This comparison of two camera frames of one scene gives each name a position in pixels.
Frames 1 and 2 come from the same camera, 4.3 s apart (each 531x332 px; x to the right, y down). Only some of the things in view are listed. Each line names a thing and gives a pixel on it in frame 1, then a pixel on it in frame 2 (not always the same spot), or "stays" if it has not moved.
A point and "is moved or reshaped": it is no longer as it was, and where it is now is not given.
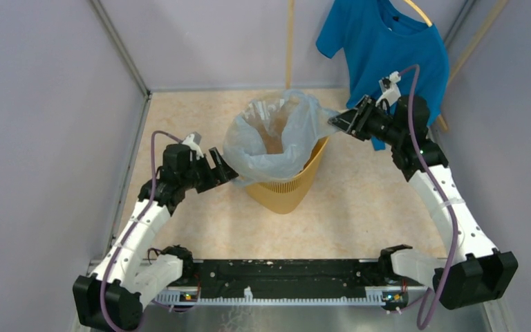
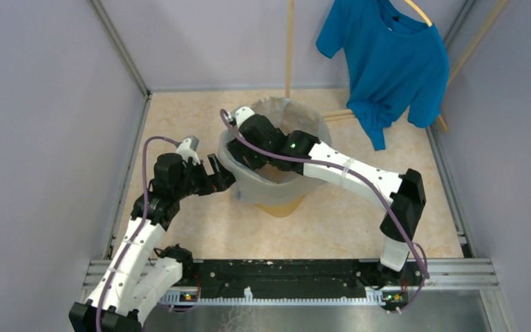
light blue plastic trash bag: x=272 y=135 is moved or reshaped
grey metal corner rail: x=126 y=54 stays
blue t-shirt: x=382 y=37 stays
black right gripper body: x=373 y=123 -> x=254 y=160
